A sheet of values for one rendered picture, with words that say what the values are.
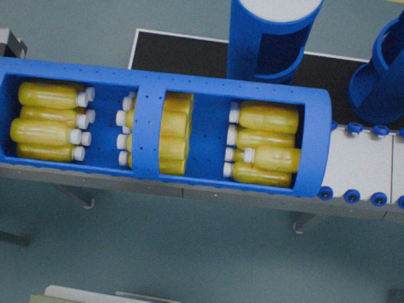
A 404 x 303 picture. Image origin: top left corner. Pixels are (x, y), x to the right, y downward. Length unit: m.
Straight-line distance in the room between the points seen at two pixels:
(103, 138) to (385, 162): 0.82
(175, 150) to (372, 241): 1.39
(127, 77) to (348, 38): 1.67
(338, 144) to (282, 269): 0.98
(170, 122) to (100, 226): 1.24
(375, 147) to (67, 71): 0.90
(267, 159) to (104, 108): 0.52
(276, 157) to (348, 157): 0.31
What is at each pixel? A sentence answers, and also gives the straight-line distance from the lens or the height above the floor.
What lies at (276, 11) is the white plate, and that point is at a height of 1.04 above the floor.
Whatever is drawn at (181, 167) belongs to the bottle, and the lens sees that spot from 1.40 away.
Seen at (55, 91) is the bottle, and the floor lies 1.13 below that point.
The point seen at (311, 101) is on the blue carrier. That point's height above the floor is 1.22.
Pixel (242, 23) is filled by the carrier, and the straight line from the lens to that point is 1.70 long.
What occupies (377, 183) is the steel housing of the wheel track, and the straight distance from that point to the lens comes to 1.60.
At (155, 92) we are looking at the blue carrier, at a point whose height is 1.23.
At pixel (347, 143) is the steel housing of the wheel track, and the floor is 0.93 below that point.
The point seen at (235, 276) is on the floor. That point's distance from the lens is 2.42.
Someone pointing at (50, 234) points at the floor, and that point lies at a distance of 2.55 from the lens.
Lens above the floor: 2.42
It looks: 75 degrees down
